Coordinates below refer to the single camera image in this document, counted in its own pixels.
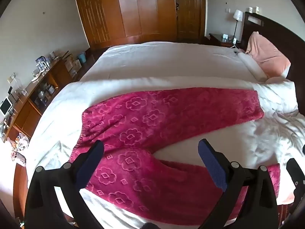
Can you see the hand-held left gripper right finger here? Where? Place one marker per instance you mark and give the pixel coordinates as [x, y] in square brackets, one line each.
[212, 164]

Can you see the pink pillow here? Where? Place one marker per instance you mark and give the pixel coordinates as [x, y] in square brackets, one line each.
[266, 52]

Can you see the clear plastic pitcher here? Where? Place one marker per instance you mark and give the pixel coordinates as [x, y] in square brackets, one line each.
[21, 89]

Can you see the wooden wardrobe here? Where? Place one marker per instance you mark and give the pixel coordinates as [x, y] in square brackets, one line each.
[124, 12]

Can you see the long wooden desk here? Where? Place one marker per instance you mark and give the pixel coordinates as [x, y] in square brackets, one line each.
[26, 114]

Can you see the electric kettle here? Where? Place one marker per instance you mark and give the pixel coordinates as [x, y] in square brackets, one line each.
[42, 64]

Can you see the white bed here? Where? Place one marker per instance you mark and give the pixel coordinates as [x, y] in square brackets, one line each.
[154, 59]

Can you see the dark wooden nightstand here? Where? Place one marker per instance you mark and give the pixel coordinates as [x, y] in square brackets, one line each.
[216, 39]

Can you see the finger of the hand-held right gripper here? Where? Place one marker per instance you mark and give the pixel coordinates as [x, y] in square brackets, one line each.
[295, 171]

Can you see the white shade table lamp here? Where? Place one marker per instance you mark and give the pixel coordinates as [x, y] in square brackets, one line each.
[237, 14]

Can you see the wooden door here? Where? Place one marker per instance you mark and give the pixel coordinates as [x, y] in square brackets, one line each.
[189, 9]

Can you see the cardboard boxes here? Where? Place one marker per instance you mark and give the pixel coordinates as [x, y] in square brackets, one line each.
[71, 65]

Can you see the plastic bag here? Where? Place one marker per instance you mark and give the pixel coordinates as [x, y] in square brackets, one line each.
[21, 143]

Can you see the dark wooden headboard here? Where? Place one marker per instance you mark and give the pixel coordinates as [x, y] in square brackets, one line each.
[281, 33]

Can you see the white pillow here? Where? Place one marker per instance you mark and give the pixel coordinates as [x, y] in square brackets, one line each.
[252, 66]

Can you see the small white monitor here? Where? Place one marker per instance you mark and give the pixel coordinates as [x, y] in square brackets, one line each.
[6, 106]

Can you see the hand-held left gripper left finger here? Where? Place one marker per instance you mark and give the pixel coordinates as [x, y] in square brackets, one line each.
[90, 159]

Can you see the red floral fleece pants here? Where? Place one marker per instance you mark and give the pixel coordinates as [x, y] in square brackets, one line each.
[143, 114]

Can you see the blue waste bin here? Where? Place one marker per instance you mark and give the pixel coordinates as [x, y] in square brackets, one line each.
[82, 58]

